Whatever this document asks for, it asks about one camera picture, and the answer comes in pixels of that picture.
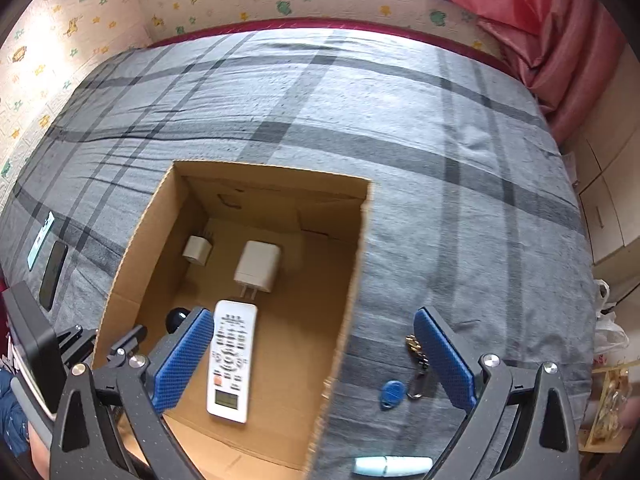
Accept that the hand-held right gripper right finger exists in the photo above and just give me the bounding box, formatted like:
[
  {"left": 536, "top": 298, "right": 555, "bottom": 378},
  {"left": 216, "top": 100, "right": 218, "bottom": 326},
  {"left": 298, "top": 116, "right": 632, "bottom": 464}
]
[{"left": 412, "top": 306, "right": 583, "bottom": 480}]

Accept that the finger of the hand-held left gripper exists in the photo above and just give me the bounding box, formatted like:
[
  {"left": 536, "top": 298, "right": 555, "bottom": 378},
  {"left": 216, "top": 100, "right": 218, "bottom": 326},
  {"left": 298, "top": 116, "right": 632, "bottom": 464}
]
[
  {"left": 55, "top": 325, "right": 98, "bottom": 363},
  {"left": 107, "top": 325, "right": 148, "bottom": 368}
]

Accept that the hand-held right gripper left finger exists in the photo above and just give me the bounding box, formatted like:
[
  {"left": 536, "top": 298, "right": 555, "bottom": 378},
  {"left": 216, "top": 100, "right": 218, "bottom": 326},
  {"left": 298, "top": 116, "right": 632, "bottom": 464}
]
[{"left": 50, "top": 306, "right": 216, "bottom": 480}]

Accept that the dark glossy ball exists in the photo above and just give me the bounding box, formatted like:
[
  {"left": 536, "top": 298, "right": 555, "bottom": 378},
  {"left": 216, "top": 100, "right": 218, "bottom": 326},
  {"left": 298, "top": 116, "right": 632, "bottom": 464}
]
[{"left": 165, "top": 306, "right": 193, "bottom": 336}]

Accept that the white remote control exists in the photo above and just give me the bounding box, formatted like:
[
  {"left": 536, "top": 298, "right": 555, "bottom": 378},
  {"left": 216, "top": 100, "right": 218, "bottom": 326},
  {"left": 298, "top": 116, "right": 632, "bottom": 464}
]
[{"left": 206, "top": 300, "right": 258, "bottom": 423}]

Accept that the bronze keychain with blue fob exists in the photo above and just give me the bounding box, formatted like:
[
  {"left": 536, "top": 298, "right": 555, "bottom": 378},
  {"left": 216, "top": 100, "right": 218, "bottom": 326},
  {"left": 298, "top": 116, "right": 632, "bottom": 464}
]
[{"left": 378, "top": 334, "right": 433, "bottom": 412}]

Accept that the small white charger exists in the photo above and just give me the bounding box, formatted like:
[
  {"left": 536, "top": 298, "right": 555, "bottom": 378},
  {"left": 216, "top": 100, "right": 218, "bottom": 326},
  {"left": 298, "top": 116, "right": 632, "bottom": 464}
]
[{"left": 181, "top": 232, "right": 215, "bottom": 263}]

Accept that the light blue tube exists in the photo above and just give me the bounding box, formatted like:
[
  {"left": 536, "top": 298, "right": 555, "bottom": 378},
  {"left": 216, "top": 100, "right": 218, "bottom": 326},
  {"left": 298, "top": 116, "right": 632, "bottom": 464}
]
[{"left": 352, "top": 455, "right": 433, "bottom": 477}]

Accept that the large white charger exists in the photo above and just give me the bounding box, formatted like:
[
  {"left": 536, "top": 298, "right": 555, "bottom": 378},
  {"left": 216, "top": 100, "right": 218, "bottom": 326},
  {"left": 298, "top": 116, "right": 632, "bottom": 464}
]
[{"left": 234, "top": 240, "right": 282, "bottom": 303}]

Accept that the brown cardboard box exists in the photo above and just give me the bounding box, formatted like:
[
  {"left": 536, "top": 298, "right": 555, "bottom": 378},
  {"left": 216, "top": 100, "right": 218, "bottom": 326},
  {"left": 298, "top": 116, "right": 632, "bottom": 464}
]
[{"left": 90, "top": 160, "right": 375, "bottom": 476}]

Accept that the person's left forearm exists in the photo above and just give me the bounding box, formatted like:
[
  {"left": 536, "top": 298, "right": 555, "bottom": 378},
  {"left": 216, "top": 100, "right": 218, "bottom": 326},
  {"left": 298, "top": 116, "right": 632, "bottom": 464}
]
[{"left": 30, "top": 422, "right": 53, "bottom": 476}]

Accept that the blue patterned cloth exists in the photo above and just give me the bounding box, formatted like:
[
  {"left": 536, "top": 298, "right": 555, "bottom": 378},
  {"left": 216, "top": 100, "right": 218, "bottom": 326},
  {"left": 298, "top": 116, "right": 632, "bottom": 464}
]
[{"left": 0, "top": 367, "right": 31, "bottom": 453}]

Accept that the black phone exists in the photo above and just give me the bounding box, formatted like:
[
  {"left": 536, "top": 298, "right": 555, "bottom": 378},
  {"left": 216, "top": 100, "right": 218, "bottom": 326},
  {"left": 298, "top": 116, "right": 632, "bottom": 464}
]
[{"left": 39, "top": 241, "right": 68, "bottom": 311}]

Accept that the white and teal card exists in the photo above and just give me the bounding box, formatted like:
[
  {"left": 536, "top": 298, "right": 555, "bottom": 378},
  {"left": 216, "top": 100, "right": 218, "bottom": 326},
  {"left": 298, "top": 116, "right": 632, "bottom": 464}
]
[{"left": 27, "top": 211, "right": 55, "bottom": 271}]

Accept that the white plastic bag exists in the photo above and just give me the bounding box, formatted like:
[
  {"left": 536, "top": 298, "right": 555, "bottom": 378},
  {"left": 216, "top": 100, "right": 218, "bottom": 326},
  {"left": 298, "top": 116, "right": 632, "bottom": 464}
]
[{"left": 592, "top": 280, "right": 628, "bottom": 361}]

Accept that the wooden shelf with clutter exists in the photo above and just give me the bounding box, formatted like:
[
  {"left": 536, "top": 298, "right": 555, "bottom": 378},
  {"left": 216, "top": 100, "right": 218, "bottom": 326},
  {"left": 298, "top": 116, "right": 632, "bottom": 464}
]
[{"left": 580, "top": 360, "right": 640, "bottom": 451}]

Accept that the beige wardrobe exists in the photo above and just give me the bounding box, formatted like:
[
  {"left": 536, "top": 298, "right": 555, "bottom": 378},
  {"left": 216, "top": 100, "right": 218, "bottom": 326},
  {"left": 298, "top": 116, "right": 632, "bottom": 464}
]
[{"left": 560, "top": 45, "right": 640, "bottom": 266}]

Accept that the grey plaid blanket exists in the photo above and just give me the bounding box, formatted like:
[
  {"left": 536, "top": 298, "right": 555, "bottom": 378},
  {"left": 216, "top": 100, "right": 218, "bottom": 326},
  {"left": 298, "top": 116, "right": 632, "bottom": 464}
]
[{"left": 0, "top": 27, "right": 598, "bottom": 480}]

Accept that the pink curtain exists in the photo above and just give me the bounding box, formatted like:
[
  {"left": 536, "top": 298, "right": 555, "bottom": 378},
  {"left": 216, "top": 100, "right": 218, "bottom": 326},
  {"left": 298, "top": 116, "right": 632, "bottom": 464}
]
[{"left": 435, "top": 0, "right": 628, "bottom": 146}]

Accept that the red mattress edge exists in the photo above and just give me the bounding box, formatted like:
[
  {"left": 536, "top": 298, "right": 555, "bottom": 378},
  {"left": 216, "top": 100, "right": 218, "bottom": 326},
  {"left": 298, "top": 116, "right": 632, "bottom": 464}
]
[{"left": 147, "top": 17, "right": 511, "bottom": 71}]

